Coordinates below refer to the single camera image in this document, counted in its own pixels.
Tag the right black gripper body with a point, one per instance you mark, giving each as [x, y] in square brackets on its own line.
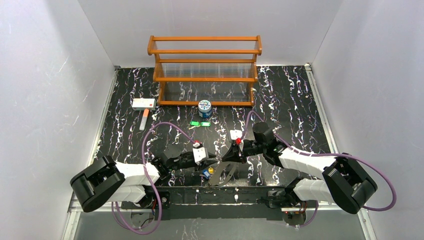
[240, 150]

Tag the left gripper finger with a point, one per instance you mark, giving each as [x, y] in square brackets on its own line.
[210, 156]
[205, 164]

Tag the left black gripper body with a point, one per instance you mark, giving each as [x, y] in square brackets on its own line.
[188, 160]

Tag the large silver carabiner keyring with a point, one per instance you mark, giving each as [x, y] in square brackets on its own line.
[223, 173]

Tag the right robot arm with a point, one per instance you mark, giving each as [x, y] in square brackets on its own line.
[339, 180]

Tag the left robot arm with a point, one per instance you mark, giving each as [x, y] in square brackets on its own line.
[107, 180]

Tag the green key tag right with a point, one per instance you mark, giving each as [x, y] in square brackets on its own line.
[205, 124]

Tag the green key tag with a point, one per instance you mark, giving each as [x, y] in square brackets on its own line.
[194, 124]
[205, 124]

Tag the green key tag left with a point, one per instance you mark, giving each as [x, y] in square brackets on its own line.
[194, 124]

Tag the blue round jar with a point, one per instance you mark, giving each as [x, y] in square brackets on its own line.
[204, 109]

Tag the orange white tube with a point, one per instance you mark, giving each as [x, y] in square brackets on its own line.
[144, 119]

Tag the white red small box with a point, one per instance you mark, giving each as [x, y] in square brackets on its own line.
[140, 104]

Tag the orange wooden shelf rack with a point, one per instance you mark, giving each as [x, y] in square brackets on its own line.
[220, 69]

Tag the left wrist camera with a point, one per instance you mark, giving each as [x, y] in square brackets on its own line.
[200, 153]

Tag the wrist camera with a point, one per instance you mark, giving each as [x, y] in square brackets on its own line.
[236, 136]
[200, 153]

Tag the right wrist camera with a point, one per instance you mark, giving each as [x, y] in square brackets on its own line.
[236, 136]

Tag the aluminium frame rail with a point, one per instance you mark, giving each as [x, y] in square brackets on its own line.
[191, 195]

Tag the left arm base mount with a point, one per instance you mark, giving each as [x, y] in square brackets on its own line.
[149, 201]

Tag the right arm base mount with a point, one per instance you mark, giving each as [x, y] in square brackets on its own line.
[283, 201]

